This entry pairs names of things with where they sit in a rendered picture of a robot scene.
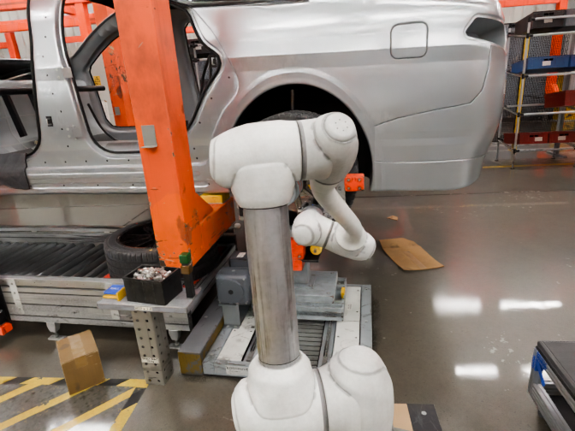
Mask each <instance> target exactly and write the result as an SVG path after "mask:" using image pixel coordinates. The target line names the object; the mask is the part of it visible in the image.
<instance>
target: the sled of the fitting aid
mask: <svg viewBox="0 0 575 431"><path fill-rule="evenodd" d="M346 294H347V278H344V277H338V279H337V284H336V290H335V301H334V303H333V304H331V303H311V302H296V311H297V319H306V320H323V321H340V322H343V319H344V310H345V302H346Z"/></svg>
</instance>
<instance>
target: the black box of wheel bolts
mask: <svg viewBox="0 0 575 431"><path fill-rule="evenodd" d="M122 279H123V283H124V286H125V291H126V295H127V301H131V302H138V303H145V304H157V305H164V306H166V305H167V304H168V303H169V302H170V301H171V300H173V299H174V298H175V297H176V296H177V295H178V294H179V293H181V292H182V291H183V290H182V284H181V274H180V268H176V267H167V266H157V265H148V264H141V265H140V266H138V268H136V269H135V270H133V271H132V272H130V273H129V274H127V275H125V276H124V277H122Z"/></svg>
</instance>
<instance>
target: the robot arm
mask: <svg viewBox="0 0 575 431"><path fill-rule="evenodd" d="M358 150H359V140H358V135H357V131H356V127H355V125H354V123H353V120H352V119H351V118H350V117H349V116H347V115H345V114H343V113H341V112H331V113H328V114H325V115H321V116H319V117H318V118H315V119H308V120H301V121H282V120H279V121H261V122H253V123H247V124H245V125H242V126H238V127H235V128H232V129H230V130H228V131H226V132H224V133H221V134H220V135H218V136H216V137H215V138H214V139H212V140H211V142H210V175H211V177H212V179H213V180H214V181H215V182H216V183H217V184H218V185H219V186H221V187H223V188H231V192H232V193H233V195H234V199H235V201H236V202H237V204H238V205H239V206H240V207H241V208H243V216H244V225H245V234H246V249H247V258H248V267H249V274H250V278H251V287H252V303H253V312H254V320H255V328H256V337H257V346H258V354H257V356H256V357H255V358H254V359H253V360H252V361H251V363H250V365H249V369H248V376H247V377H246V378H243V379H242V380H241V381H240V382H239V383H238V384H237V386H236V387H235V389H234V392H233V394H232V398H231V405H232V413H233V419H234V425H235V429H236V431H410V430H406V429H402V428H394V425H393V420H394V389H393V383H392V381H391V378H390V375H389V373H388V371H387V369H386V366H385V364H384V363H383V361H382V359H381V358H380V357H379V356H378V355H377V353H376V352H375V351H373V350H372V349H371V348H369V347H366V346H362V345H352V346H349V347H345V348H343V349H341V350H339V351H338V352H337V353H336V354H335V355H334V356H333V357H332V358H331V359H330V361H329V362H328V363H326V364H325V365H323V366H321V367H319V368H317V369H313V368H312V367H311V362H310V360H309V358H308V357H307V356H306V355H305V354H304V353H303V352H302V351H300V350H299V333H298V323H297V311H296V301H295V290H294V279H293V259H292V248H291V237H290V226H289V215H288V203H289V202H290V200H291V198H292V196H293V189H294V186H295V181H301V180H309V181H310V186H311V192H312V194H313V197H312V199H308V200H309V202H306V201H305V202H304V203H302V205H301V206H300V207H299V208H298V213H299V214H298V215H297V217H296V218H295V220H294V222H293V228H292V235H293V239H294V240H295V242H296V243H297V244H299V245H303V246H311V245H314V246H319V247H323V248H324V249H327V250H329V251H331V252H334V253H335V254H337V255H340V256H342V257H346V258H350V259H352V260H359V261H362V260H367V259H368V258H370V257H371V256H372V255H373V253H374V251H375V249H376V242H375V240H374V239H373V238H372V236H371V235H369V234H368V233H367V232H366V231H365V230H364V229H363V227H362V225H361V223H360V221H359V219H358V218H357V216H356V215H355V214H354V213H353V212H352V211H351V209H350V208H349V207H348V205H347V204H346V203H345V201H344V200H343V199H342V198H341V196H340V195H339V193H338V192H337V191H336V189H335V187H336V186H337V185H338V184H339V183H341V182H342V181H343V180H344V179H345V177H346V176H347V174H348V173H349V172H350V170H351V169H352V167H353V165H354V162H355V160H356V157H357V154H358ZM314 198H315V199H316V200H317V201H318V203H319V204H318V205H316V204H314ZM325 212H326V213H328V214H330V215H331V216H332V217H333V218H334V219H335V220H336V221H337V222H336V221H331V220H330V219H328V218H326V217H324V216H323V214H324V213H325Z"/></svg>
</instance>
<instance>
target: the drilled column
mask: <svg viewBox="0 0 575 431"><path fill-rule="evenodd" d="M131 314H132V318H133V325H134V330H135V333H136V338H137V342H138V347H139V354H140V358H141V362H142V366H143V370H144V375H145V382H146V384H151V385H160V386H164V385H166V383H167V382H168V380H169V378H170V377H171V375H172V374H173V373H174V369H173V364H172V359H171V355H170V349H169V341H168V336H167V331H166V327H165V321H164V317H163V312H147V311H131ZM170 371H171V372H170ZM166 377H167V378H166ZM150 379H151V381H149V380H150Z"/></svg>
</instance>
